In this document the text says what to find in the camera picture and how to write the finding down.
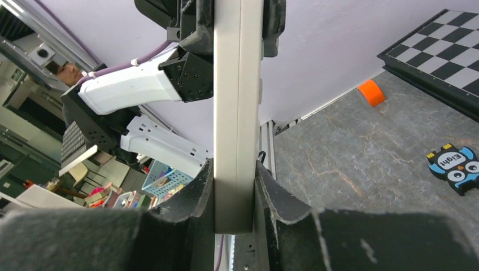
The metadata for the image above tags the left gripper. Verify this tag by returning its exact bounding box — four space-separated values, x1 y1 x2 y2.
134 0 286 58

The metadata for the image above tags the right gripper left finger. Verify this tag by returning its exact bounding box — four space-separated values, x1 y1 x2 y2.
1 160 215 270

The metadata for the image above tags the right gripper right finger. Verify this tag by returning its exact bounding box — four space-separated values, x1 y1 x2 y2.
254 162 478 270

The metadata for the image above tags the white long remote control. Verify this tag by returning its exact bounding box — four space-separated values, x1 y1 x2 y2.
214 1 263 234

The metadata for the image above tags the blue plastic basket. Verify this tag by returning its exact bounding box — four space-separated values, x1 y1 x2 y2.
142 160 193 198

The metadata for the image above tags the black white checkerboard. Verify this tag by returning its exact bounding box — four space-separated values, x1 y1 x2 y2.
378 9 478 121

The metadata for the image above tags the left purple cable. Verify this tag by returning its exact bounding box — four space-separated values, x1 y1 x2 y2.
33 0 173 85

